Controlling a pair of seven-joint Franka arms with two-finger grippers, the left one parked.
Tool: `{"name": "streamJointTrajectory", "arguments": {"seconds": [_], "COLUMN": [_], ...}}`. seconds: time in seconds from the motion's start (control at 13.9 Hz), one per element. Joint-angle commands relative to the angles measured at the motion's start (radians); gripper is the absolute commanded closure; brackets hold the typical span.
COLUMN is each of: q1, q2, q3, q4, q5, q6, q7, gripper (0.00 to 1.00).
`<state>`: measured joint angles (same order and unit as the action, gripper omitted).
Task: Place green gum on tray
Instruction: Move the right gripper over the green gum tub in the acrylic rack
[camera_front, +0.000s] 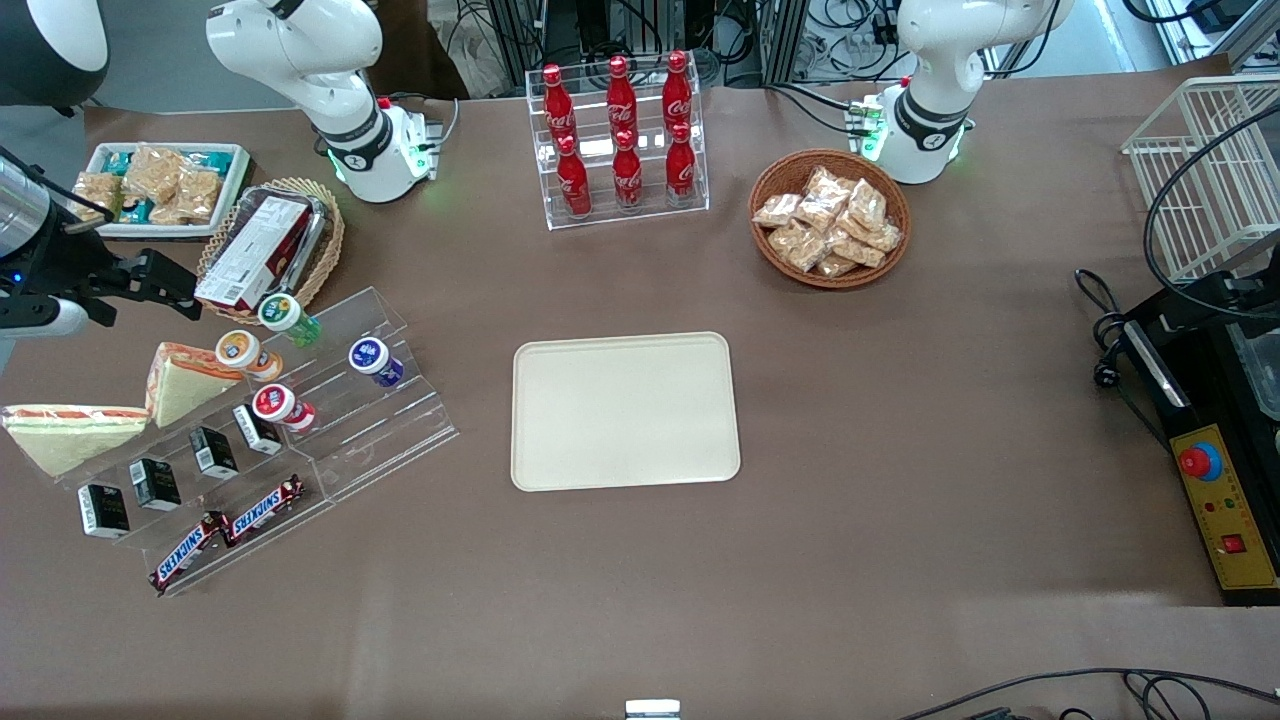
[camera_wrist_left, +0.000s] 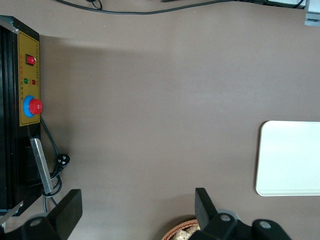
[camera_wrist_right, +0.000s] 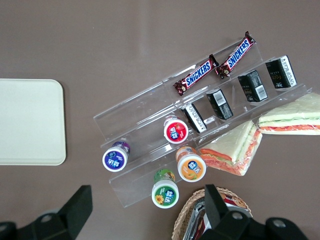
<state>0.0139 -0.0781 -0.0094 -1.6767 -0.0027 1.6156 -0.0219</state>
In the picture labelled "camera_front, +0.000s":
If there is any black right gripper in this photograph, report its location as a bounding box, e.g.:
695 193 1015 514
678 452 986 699
0 228 203 324

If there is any orange gum bottle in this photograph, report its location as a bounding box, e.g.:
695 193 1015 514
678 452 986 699
215 330 285 383

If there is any red gum bottle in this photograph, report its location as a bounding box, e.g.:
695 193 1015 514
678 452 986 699
251 384 318 433

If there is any purple gum bottle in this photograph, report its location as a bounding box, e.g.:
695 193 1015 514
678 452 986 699
348 337 406 390

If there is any beige plastic tray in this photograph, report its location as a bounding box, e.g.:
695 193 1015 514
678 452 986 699
511 331 742 493

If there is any red and white box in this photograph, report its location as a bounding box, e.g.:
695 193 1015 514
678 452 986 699
193 193 314 314

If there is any triangular packaged sandwich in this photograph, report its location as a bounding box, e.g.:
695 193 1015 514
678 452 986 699
0 404 152 479
145 342 245 429

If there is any clear bag of crackers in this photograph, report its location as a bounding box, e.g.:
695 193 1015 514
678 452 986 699
72 172 127 224
122 146 187 207
150 168 224 227

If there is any white rectangular dish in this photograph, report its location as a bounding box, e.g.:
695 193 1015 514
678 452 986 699
78 142 252 242

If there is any dark clear-wrapped package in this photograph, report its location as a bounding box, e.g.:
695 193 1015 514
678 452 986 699
234 184 333 293

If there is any oval wicker basket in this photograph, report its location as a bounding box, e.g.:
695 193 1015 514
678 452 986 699
197 178 347 314

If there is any small black carton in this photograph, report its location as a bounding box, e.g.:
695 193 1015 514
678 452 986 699
78 484 132 541
129 458 183 513
189 426 241 480
233 403 284 457

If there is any snickers bar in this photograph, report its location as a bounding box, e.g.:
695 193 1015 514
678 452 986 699
149 512 230 596
220 475 306 547

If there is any clear acrylic tiered stand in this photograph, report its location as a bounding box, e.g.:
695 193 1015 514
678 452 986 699
55 287 461 599

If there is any crumpled beige cloth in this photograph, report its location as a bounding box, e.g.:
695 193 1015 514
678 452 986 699
432 12 525 99

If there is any red cola bottle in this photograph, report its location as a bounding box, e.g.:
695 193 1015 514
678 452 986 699
556 134 593 219
606 56 640 137
666 123 699 202
612 129 645 211
541 64 578 142
662 51 695 132

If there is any clear acrylic bottle rack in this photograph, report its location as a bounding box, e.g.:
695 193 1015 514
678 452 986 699
526 62 711 232

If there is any round wicker basket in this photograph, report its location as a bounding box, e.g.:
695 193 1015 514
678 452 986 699
748 149 913 291

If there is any red emergency stop button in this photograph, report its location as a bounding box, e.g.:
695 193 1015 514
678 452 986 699
1178 441 1225 482

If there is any black machine housing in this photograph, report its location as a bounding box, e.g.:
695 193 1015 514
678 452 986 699
1118 268 1280 608

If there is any yellow control box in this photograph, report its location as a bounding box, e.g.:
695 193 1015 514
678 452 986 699
1169 424 1280 592

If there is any black cable with plug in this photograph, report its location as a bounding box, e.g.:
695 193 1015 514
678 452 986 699
1075 267 1173 453

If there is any black looped cable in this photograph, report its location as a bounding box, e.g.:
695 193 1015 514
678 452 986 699
1143 100 1280 323

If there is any thin black cable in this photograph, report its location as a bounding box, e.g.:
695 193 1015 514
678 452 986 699
895 667 1280 720

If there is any white wire basket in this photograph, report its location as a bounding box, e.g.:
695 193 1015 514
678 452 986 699
1120 75 1280 287

